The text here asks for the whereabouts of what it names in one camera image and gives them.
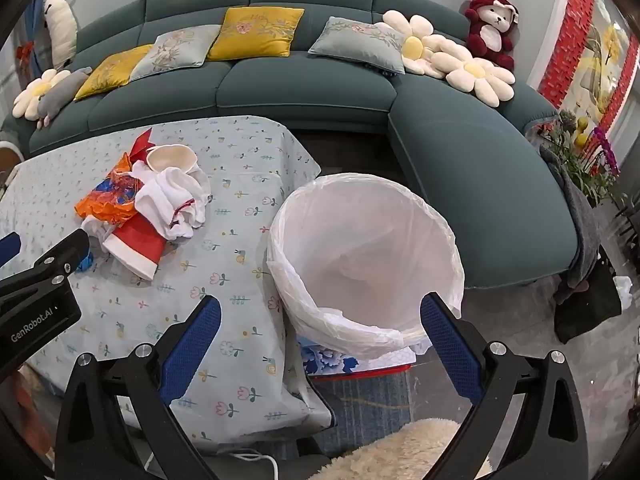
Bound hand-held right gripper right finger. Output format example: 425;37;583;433
419;292;591;480

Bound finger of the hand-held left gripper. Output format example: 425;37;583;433
0;227;96;308
0;233;22;267

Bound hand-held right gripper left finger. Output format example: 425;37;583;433
54;294;222;480

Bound white cloth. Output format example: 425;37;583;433
134;162;212;241

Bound trash bin with white bag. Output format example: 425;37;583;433
266;172;466;361

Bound orange plastic wrapper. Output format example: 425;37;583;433
75;152;143;226

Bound blue rug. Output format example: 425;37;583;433
300;370;416;461

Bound floral light blue tablecloth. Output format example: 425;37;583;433
0;115;336;448

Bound cream fluffy stool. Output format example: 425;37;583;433
307;417;493;480

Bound black cloth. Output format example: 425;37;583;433
552;247;626;346

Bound red paper wrapper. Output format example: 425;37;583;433
131;127;153;163

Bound white flower-shaped pillow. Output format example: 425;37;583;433
12;69;72;121
382;10;468;76
431;47;516;108

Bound grey plush toy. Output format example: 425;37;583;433
36;66;93;130

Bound grey blanket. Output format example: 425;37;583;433
539;145;601;306

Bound white crumpled tissue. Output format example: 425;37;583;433
612;275;635;311

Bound yellow embroidered cushion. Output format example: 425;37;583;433
206;6;306;62
74;44;153;102

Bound potted green plant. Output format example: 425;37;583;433
540;109;608;206

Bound white plush toy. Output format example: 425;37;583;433
42;0;80;71

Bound pale blue embroidered cushion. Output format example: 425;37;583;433
130;24;222;82
307;16;407;75

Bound purple orchid flowers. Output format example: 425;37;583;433
592;127;623;176

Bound teal sofa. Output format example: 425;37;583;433
0;0;581;291

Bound red teddy bear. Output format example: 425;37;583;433
464;0;518;72

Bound white cable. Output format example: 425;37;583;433
227;450;278;480

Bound red framed wall picture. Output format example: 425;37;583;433
527;0;640;133

